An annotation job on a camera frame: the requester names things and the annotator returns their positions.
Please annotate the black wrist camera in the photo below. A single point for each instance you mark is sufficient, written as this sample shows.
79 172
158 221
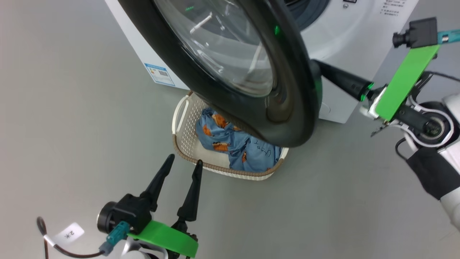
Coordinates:
422 32
129 212

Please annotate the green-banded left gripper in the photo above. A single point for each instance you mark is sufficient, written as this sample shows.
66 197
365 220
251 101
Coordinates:
169 239

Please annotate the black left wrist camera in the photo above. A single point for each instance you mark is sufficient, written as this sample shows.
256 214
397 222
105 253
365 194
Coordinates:
129 212

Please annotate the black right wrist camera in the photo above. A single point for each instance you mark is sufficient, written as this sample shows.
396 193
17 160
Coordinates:
422 32

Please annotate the round white filter cover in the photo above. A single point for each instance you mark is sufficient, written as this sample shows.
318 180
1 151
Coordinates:
324 108

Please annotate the teal right camera connector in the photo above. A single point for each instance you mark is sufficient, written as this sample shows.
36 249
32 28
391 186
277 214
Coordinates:
449 36

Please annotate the cream perforated laundry basket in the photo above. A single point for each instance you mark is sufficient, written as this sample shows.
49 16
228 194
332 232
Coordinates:
187 140

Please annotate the black door latch socket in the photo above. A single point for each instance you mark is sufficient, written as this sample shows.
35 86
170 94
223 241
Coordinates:
350 1

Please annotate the black round glass washer door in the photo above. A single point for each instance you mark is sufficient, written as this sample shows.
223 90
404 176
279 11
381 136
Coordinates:
287 108

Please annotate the teal camera connector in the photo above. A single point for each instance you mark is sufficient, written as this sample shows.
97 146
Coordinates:
116 233
449 36

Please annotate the teal left camera connector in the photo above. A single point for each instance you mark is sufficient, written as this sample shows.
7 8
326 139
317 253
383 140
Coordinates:
116 233

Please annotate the blue white energy label sticker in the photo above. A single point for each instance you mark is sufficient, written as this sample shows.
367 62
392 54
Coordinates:
160 73

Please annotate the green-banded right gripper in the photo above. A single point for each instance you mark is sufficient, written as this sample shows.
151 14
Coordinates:
406 82

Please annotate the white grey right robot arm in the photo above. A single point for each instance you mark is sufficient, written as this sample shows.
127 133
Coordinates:
435 172

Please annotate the white front-load washing machine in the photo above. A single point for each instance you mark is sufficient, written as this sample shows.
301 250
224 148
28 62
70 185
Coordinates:
345 43

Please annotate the grey rubber door gasket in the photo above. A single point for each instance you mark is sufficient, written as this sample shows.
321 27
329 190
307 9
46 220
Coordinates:
309 14

